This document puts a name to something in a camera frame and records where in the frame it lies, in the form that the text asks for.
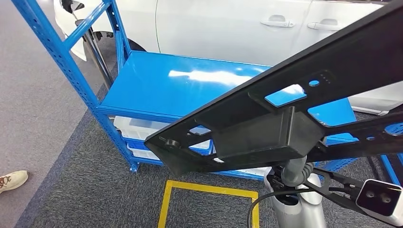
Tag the blue plastic bin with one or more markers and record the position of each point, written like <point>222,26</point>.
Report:
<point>135,144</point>

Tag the translucent white plastic bin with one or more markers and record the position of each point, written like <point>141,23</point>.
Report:
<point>135,127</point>

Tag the blue metal shelf rack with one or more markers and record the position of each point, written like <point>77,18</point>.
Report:
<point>163,81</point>

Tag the black plastic plate frame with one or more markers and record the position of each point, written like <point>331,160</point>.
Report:
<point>252,144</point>

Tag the white car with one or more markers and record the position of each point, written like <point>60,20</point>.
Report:
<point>220,28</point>

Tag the person's beige shoe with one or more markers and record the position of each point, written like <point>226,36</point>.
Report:
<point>12,181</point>

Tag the black slanted metal pole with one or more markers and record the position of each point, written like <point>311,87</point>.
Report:
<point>97,59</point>

